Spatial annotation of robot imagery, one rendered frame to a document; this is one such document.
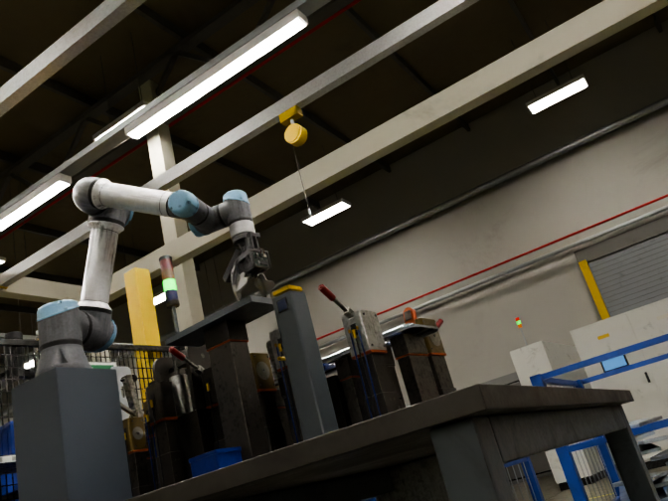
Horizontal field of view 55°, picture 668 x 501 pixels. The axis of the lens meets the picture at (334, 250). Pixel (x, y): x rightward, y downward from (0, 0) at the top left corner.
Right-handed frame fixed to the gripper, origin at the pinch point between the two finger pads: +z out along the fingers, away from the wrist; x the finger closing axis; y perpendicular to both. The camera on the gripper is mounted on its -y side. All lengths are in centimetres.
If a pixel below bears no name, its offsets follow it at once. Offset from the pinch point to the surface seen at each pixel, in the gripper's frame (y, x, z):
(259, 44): -77, 118, -204
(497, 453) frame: 77, -25, 58
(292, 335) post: 15.8, -2.9, 15.7
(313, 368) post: 18.1, -0.4, 25.6
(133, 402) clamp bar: -81, 6, 7
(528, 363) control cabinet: -298, 766, -59
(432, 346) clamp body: 22, 51, 21
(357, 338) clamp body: 22.9, 14.2, 19.1
